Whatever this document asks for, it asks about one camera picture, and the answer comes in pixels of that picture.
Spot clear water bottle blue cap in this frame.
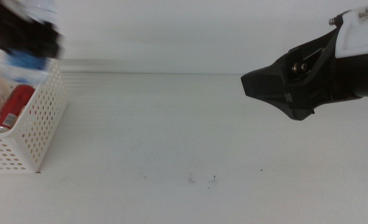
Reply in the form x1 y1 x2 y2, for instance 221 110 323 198
0 0 60 86

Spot red cola can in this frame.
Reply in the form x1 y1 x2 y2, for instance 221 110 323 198
0 84 36 134

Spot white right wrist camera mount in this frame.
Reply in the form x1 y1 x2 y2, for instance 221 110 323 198
328 5 368 59

